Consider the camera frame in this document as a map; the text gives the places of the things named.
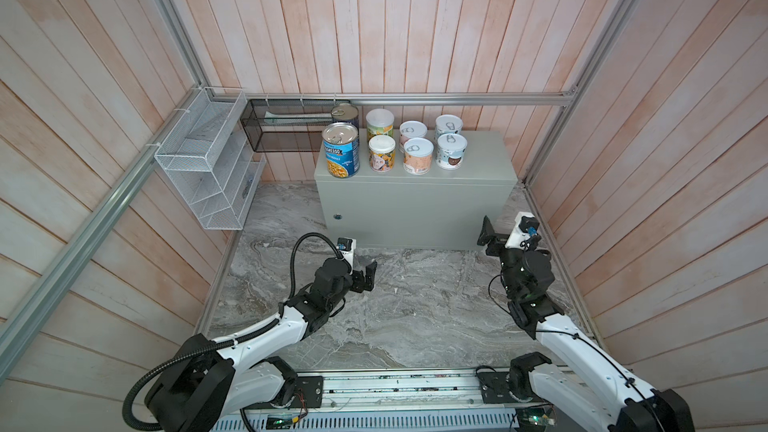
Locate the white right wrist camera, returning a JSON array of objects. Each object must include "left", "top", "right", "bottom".
[{"left": 505, "top": 212, "right": 541, "bottom": 251}]

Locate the white wire mesh shelf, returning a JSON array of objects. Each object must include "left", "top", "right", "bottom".
[{"left": 155, "top": 87, "right": 265, "bottom": 231}]

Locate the black wire mesh basket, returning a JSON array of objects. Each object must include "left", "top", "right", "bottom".
[{"left": 240, "top": 100, "right": 340, "bottom": 153}]

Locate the yellow can white lid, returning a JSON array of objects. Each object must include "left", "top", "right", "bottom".
[
  {"left": 365, "top": 108, "right": 395, "bottom": 141},
  {"left": 368, "top": 134, "right": 396, "bottom": 173}
]

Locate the grey metal cabinet box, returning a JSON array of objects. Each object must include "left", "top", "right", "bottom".
[{"left": 314, "top": 131, "right": 517, "bottom": 250}]

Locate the pink-label short can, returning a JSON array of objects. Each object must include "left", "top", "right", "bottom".
[{"left": 399, "top": 121, "right": 428, "bottom": 146}]

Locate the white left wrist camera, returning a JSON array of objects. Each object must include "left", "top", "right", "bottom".
[{"left": 336, "top": 237, "right": 356, "bottom": 271}]

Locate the orange-label short can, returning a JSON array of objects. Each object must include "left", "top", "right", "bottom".
[{"left": 403, "top": 138, "right": 434, "bottom": 175}]

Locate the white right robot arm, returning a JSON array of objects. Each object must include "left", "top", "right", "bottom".
[{"left": 476, "top": 212, "right": 695, "bottom": 431}]

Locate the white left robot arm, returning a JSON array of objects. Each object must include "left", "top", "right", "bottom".
[{"left": 122, "top": 238, "right": 377, "bottom": 431}]

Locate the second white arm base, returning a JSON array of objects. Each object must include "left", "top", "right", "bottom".
[{"left": 221, "top": 356, "right": 324, "bottom": 415}]

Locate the blue soup can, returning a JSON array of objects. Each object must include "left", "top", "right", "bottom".
[{"left": 322, "top": 122, "right": 360, "bottom": 178}]

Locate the short white-top can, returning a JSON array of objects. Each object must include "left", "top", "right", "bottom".
[{"left": 436, "top": 133, "right": 468, "bottom": 170}]

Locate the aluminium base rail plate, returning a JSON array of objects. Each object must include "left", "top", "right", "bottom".
[{"left": 155, "top": 362, "right": 652, "bottom": 432}]

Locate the aluminium wall rail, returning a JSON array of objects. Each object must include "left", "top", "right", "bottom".
[{"left": 214, "top": 90, "right": 575, "bottom": 107}]

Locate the grey-label short can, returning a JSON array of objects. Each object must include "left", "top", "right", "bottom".
[{"left": 434, "top": 114, "right": 463, "bottom": 138}]

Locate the dark blue tomato can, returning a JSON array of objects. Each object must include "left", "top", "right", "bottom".
[{"left": 331, "top": 103, "right": 359, "bottom": 128}]

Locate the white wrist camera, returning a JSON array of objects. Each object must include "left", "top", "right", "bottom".
[
  {"left": 505, "top": 212, "right": 541, "bottom": 251},
  {"left": 336, "top": 237, "right": 356, "bottom": 271}
]

